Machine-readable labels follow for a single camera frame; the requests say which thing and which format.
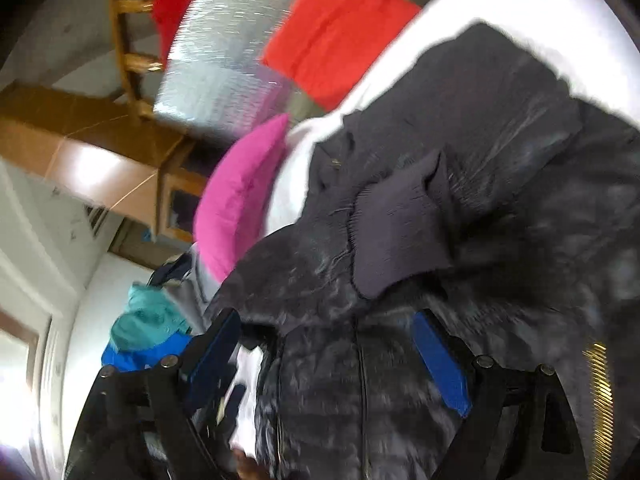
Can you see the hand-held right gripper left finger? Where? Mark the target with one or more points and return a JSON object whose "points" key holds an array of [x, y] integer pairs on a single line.
{"points": [[215, 355]]}

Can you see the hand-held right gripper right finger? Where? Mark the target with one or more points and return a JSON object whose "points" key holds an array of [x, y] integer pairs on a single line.
{"points": [[440, 365]]}

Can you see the black quilted jacket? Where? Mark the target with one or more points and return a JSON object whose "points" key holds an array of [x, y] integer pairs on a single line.
{"points": [[400, 210]]}

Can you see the grey garment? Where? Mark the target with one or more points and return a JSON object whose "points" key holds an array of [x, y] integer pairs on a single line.
{"points": [[192, 295]]}

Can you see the blue and teal jacket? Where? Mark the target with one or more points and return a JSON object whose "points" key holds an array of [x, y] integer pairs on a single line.
{"points": [[145, 320]]}

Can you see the dark navy cloth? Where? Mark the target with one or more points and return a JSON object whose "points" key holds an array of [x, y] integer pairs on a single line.
{"points": [[172, 270]]}

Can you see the pink pillow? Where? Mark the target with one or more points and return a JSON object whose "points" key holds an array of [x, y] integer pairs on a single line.
{"points": [[240, 190]]}

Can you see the brown wooden cabinet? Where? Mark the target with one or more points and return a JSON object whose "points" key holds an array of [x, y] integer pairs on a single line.
{"points": [[75, 160]]}

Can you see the silver foil headboard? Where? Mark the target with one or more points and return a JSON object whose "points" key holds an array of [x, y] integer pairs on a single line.
{"points": [[225, 50]]}

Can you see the large red pillow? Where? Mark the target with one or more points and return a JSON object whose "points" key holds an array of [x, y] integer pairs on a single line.
{"points": [[335, 30]]}

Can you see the small red pillow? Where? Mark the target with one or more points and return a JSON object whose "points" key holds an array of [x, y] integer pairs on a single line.
{"points": [[175, 0]]}

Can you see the white fleece blanket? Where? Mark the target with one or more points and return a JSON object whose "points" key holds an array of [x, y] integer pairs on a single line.
{"points": [[500, 0]]}

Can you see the wall vent grille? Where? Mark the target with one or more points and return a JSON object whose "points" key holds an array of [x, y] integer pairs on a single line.
{"points": [[95, 220]]}

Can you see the wooden chair frame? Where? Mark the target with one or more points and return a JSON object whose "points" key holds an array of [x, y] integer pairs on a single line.
{"points": [[122, 35]]}

